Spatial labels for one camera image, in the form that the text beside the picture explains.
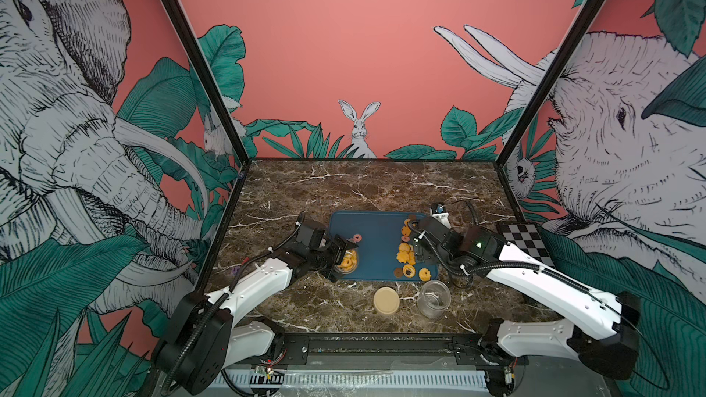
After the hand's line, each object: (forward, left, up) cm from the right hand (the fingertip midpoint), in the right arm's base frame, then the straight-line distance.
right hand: (428, 241), depth 74 cm
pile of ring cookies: (-1, +22, -8) cm, 23 cm away
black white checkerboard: (+12, -41, -19) cm, 46 cm away
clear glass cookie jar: (-9, -4, -20) cm, 23 cm away
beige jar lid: (-10, +11, -19) cm, 24 cm away
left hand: (+1, +20, -9) cm, 22 cm away
